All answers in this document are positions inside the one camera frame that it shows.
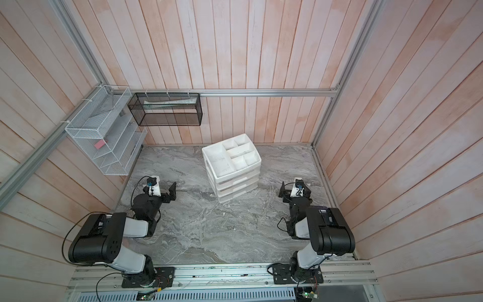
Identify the black mesh wall basket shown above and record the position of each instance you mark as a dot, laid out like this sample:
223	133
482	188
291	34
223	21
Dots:
151	109

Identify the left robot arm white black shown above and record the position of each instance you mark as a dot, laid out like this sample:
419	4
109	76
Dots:
100	239

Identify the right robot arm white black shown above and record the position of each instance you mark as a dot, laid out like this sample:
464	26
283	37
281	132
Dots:
324	228

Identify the aluminium front rail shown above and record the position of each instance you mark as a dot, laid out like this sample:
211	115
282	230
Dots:
226	276

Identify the white wire wall shelf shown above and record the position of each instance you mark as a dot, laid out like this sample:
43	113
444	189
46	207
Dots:
103	116

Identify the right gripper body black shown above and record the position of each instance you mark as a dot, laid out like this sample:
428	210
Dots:
286	192

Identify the white plastic drawer organizer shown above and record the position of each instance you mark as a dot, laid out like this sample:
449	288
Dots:
233	167

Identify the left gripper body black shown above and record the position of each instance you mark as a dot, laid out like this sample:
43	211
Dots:
166	195

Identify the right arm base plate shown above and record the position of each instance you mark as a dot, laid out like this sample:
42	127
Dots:
291	274

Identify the pink eraser block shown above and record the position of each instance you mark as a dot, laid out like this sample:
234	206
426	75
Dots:
99	144

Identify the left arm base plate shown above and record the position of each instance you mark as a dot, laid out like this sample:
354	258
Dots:
158	277

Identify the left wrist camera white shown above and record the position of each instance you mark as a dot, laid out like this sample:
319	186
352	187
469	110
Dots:
153	188

